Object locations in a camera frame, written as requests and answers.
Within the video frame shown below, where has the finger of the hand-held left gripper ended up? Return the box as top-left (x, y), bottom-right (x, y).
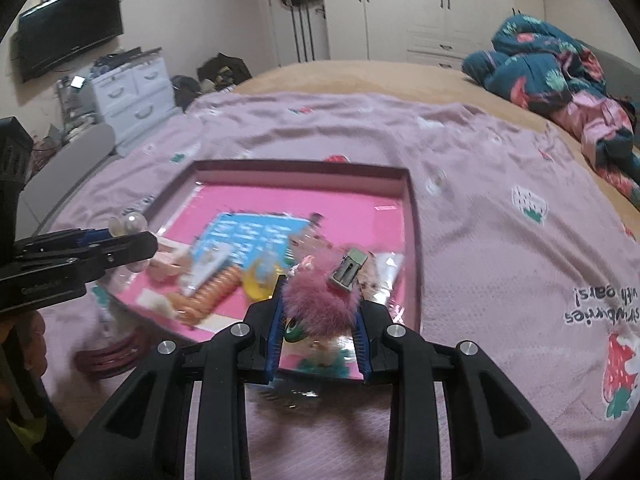
top-left (10, 231), bottom-right (159, 286)
top-left (12, 227), bottom-right (116, 253)

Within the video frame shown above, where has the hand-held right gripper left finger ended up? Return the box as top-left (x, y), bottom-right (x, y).
top-left (52, 274), bottom-right (288, 480)

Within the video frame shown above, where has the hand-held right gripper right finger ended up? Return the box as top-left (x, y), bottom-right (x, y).
top-left (350, 300), bottom-right (583, 480)

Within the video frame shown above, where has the pearl bead packet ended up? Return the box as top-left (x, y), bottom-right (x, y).
top-left (100, 210), bottom-right (153, 281)

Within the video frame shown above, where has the yellow rings packet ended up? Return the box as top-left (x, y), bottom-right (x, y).
top-left (242, 255), bottom-right (286, 303)

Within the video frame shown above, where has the orange spiral hair tie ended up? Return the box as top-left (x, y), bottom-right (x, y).
top-left (167, 265), bottom-right (243, 326)

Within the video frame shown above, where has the white card jewelry packet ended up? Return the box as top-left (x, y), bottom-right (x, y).
top-left (181, 245), bottom-right (232, 296)

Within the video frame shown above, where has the shallow pink-lined cardboard box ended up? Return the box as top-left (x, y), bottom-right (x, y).
top-left (97, 159), bottom-right (426, 391)

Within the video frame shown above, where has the small clear jewelry packet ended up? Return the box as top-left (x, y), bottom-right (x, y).
top-left (362, 252), bottom-right (406, 311)

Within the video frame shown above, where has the person's left hand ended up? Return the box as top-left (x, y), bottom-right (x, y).
top-left (0, 310), bottom-right (47, 411)

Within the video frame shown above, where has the beige flower hair clip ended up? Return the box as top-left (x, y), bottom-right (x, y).
top-left (147, 245), bottom-right (193, 281)

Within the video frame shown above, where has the cartoon print packet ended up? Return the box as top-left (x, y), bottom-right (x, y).
top-left (280, 325), bottom-right (361, 378)

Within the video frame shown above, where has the grey padded chair back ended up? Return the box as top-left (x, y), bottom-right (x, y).
top-left (22, 122), bottom-right (118, 241)

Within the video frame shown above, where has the cluttered small shelf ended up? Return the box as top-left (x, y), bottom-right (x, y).
top-left (30, 75), bottom-right (96, 171)

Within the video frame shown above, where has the blue printed card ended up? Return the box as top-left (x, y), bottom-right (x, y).
top-left (192, 211), bottom-right (313, 273)

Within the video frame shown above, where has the maroon hair claw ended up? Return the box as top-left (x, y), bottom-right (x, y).
top-left (75, 332), bottom-right (153, 378)

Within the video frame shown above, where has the white drawer chest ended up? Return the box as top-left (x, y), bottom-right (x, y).
top-left (85, 55), bottom-right (183, 158)

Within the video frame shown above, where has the black television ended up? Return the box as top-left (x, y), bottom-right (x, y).
top-left (17, 0), bottom-right (124, 83)

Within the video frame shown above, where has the clutter atop drawer chest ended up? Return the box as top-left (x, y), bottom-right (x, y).
top-left (92, 46), bottom-right (163, 73)

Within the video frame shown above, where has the pink strawberry print blanket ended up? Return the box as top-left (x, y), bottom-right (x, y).
top-left (40, 91), bottom-right (640, 480)

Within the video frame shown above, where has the pile of clothes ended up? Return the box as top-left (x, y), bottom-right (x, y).
top-left (170, 75), bottom-right (201, 111)

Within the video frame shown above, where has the black backpack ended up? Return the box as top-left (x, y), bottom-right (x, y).
top-left (196, 52), bottom-right (253, 91)

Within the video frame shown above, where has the lime green garment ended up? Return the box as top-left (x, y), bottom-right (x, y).
top-left (7, 417), bottom-right (38, 441)

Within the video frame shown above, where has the tan bed sheet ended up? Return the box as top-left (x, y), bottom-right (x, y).
top-left (232, 60), bottom-right (640, 221)

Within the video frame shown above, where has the white door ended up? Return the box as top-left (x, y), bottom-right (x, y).
top-left (267, 0), bottom-right (331, 66)

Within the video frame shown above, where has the teal floral quilt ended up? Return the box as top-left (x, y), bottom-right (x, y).
top-left (461, 14), bottom-right (640, 196)

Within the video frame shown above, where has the white wardrobe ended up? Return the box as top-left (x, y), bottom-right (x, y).
top-left (317, 0), bottom-right (546, 68)

